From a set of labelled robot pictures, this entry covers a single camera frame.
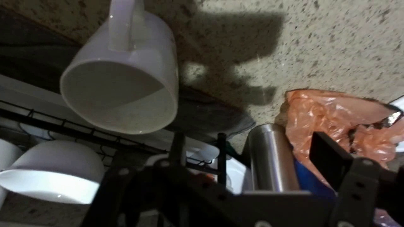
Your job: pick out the blue packet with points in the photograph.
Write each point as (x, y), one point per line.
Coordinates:
(311, 179)

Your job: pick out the orange plastic bag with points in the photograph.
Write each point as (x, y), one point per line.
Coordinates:
(322, 116)

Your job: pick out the white cup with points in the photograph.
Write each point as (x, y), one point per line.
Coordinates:
(8, 154)

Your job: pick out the small white dish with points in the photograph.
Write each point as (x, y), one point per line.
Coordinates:
(205, 151)

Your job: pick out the white bowl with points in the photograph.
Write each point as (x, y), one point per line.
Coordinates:
(53, 170)

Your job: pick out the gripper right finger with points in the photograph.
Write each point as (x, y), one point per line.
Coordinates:
(356, 183)

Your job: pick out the stainless steel cup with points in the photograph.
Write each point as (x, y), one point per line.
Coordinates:
(271, 157)

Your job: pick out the dark drying mat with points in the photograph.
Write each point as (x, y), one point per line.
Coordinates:
(28, 53)

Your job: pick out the white mug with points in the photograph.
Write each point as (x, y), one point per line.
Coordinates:
(126, 88)

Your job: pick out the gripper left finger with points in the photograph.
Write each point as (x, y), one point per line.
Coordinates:
(132, 189)

